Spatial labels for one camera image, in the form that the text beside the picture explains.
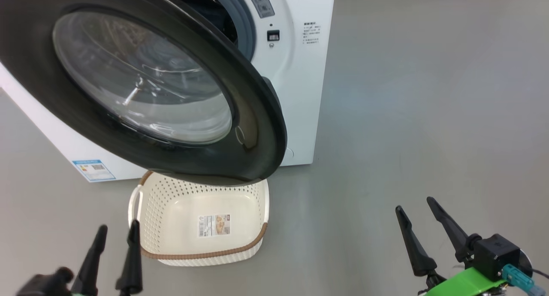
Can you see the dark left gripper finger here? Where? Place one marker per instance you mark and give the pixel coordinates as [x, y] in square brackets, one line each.
[90, 261]
[131, 261]

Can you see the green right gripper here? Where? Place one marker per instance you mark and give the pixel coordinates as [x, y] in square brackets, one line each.
[469, 283]

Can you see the black glass washing machine door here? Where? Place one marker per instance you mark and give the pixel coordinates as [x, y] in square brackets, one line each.
[253, 98]

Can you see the cream perforated laundry basket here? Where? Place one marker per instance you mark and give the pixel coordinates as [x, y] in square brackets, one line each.
[193, 249]

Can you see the product label in basket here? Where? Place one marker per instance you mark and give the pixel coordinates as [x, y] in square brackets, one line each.
[214, 225]

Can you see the white front-load washing machine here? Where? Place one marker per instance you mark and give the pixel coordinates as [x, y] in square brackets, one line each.
[300, 94]

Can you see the black door latch slot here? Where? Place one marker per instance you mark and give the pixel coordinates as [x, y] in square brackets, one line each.
[273, 35]

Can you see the grey rubber door seal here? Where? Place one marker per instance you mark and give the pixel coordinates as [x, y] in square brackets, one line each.
[245, 25]

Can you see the blue energy label sticker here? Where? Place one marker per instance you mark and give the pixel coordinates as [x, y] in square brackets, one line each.
[94, 170]

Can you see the small printed text sticker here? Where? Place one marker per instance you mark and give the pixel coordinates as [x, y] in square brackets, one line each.
[312, 33]

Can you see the grey warning sticker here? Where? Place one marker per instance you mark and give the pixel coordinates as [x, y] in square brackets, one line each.
[260, 2]

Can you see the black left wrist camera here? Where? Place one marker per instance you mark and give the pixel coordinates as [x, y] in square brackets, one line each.
[45, 283]

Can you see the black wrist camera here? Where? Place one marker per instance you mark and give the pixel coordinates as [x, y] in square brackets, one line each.
[497, 255]
[45, 283]

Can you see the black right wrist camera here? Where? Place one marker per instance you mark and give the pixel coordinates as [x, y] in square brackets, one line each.
[497, 255]

